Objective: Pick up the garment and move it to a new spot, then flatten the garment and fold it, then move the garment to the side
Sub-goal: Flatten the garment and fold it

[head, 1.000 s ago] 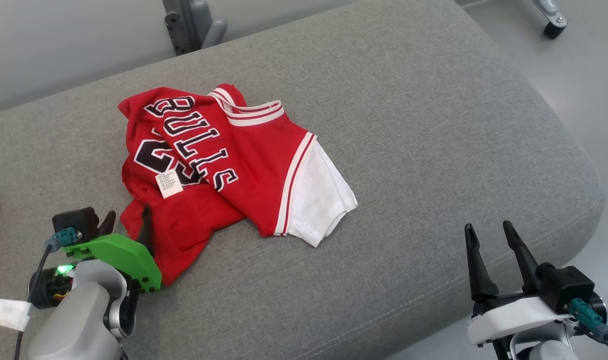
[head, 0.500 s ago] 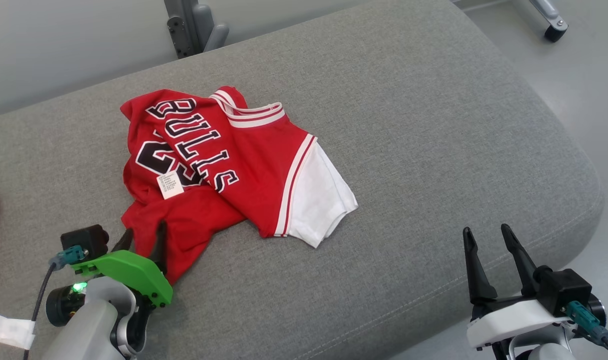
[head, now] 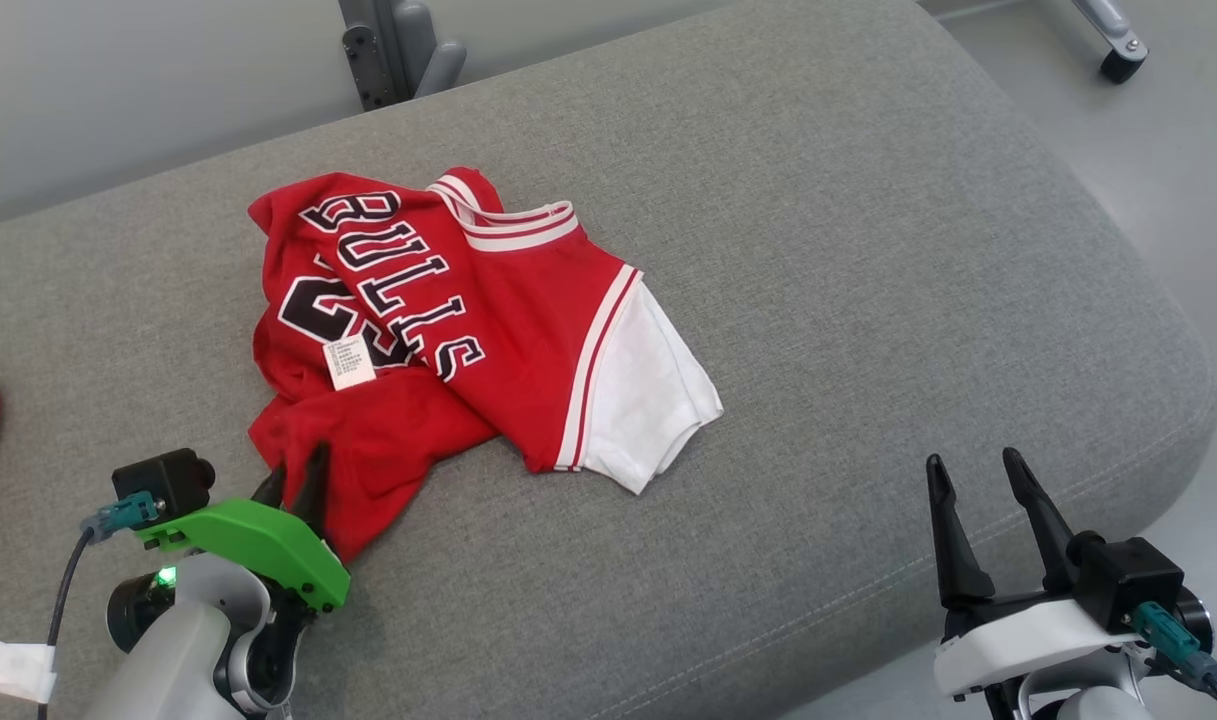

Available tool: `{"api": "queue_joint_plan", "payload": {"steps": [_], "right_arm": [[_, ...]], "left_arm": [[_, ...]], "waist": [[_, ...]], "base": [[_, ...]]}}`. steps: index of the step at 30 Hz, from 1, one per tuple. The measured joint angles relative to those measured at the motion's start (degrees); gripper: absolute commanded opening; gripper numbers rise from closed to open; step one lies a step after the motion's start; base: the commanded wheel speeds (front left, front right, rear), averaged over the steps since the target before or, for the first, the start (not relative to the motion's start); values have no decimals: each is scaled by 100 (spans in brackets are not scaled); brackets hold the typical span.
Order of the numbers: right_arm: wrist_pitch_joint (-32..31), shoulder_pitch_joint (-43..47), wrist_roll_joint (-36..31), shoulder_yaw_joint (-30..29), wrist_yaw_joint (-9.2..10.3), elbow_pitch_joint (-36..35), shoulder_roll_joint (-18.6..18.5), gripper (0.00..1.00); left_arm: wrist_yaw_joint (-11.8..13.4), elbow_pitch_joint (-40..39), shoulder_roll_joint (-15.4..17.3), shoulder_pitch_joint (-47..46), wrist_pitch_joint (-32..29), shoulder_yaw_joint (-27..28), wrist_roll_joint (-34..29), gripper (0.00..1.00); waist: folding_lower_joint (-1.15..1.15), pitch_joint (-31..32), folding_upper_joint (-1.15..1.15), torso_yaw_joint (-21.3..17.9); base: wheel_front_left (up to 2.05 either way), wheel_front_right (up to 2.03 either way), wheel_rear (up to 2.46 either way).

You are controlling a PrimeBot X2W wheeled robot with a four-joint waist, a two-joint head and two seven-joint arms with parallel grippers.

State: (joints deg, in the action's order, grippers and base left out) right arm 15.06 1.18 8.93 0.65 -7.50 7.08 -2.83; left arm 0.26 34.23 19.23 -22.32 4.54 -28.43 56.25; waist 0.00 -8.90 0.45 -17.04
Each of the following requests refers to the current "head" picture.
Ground white tape tag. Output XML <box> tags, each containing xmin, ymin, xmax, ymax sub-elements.
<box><xmin>0</xmin><ymin>632</ymin><xmax>58</xmax><ymax>703</ymax></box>

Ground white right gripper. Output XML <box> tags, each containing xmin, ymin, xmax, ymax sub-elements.
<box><xmin>925</xmin><ymin>446</ymin><xmax>1145</xmax><ymax>701</ymax></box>

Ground red Bulls jersey white sleeves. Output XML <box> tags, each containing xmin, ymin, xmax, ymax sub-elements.
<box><xmin>247</xmin><ymin>166</ymin><xmax>725</xmax><ymax>567</ymax></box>

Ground dark grey post bracket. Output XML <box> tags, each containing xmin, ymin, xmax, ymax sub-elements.
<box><xmin>338</xmin><ymin>0</ymin><xmax>401</xmax><ymax>112</ymax></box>

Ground camera cable teal plug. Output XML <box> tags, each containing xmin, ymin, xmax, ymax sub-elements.
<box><xmin>1130</xmin><ymin>600</ymin><xmax>1217</xmax><ymax>703</ymax></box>
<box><xmin>36</xmin><ymin>490</ymin><xmax>165</xmax><ymax>720</ymax></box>

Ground left camera cable teal plug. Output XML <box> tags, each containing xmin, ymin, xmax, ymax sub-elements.
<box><xmin>36</xmin><ymin>490</ymin><xmax>165</xmax><ymax>720</ymax></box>

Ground grey fabric sofa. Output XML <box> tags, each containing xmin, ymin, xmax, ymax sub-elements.
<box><xmin>0</xmin><ymin>0</ymin><xmax>1217</xmax><ymax>720</ymax></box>

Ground right camera cable teal plug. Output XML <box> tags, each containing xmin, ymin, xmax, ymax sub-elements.
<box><xmin>1130</xmin><ymin>600</ymin><xmax>1217</xmax><ymax>703</ymax></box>

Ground rounded grey post foot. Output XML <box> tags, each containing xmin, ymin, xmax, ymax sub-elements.
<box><xmin>388</xmin><ymin>0</ymin><xmax>468</xmax><ymax>99</ymax></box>

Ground grey leg with black caster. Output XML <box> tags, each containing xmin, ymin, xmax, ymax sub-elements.
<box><xmin>1072</xmin><ymin>0</ymin><xmax>1150</xmax><ymax>86</ymax></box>

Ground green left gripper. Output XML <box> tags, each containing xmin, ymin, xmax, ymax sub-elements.
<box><xmin>133</xmin><ymin>441</ymin><xmax>352</xmax><ymax>614</ymax></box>

